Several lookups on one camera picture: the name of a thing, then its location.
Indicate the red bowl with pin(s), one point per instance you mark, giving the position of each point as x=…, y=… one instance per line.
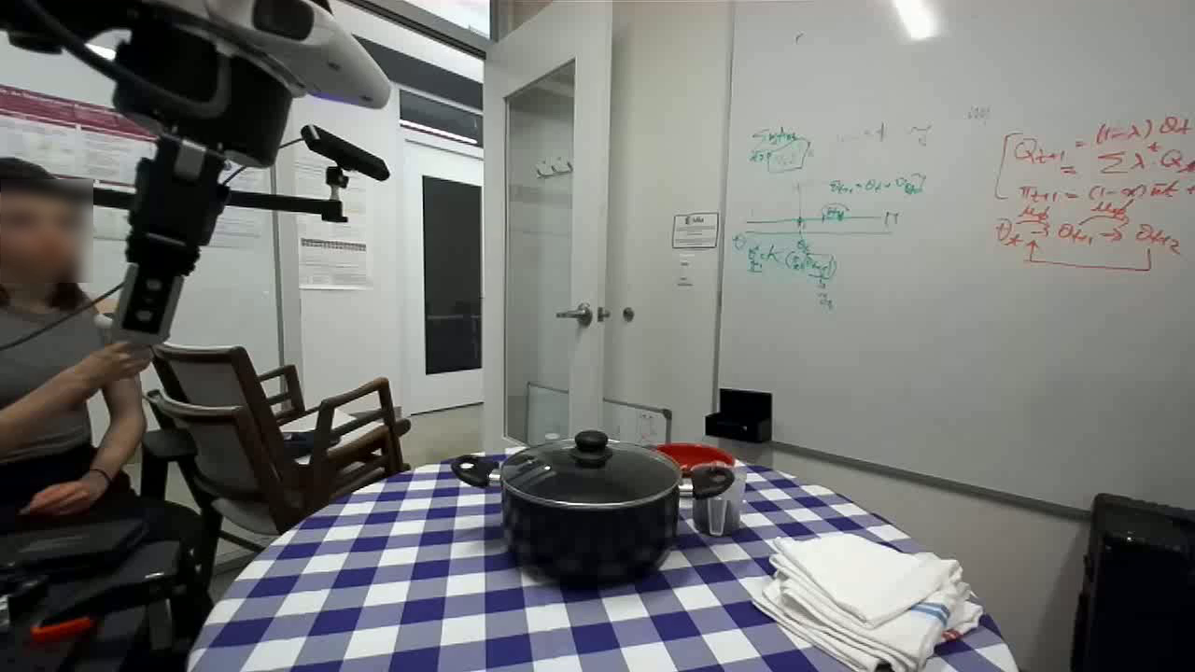
x=694, y=456

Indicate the black cabinet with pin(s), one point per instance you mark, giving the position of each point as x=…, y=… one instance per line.
x=1137, y=597

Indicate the wooden chair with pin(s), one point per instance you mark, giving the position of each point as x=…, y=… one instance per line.
x=254, y=451

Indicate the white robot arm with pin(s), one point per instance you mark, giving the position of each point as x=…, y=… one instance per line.
x=213, y=82

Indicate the whiteboard with writing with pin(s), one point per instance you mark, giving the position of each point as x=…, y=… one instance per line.
x=960, y=236

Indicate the seated person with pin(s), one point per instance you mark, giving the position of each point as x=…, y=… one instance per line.
x=70, y=392

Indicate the black camera on boom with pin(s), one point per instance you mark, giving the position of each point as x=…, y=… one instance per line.
x=210, y=191

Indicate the black box on ledge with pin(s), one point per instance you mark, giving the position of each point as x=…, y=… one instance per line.
x=740, y=416

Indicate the folded white towels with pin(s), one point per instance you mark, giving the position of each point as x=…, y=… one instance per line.
x=863, y=603

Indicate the white door with handle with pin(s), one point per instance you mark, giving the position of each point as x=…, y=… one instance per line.
x=547, y=224

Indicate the black cooking pot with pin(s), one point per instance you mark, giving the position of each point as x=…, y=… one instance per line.
x=597, y=545

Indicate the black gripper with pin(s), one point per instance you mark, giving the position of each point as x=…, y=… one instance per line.
x=177, y=201

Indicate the glass pot lid black knob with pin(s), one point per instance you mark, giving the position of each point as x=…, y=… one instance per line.
x=588, y=471

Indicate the black bag with tools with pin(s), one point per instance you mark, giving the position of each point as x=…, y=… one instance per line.
x=114, y=589

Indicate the blue white checkered tablecloth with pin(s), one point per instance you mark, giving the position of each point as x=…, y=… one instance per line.
x=411, y=577

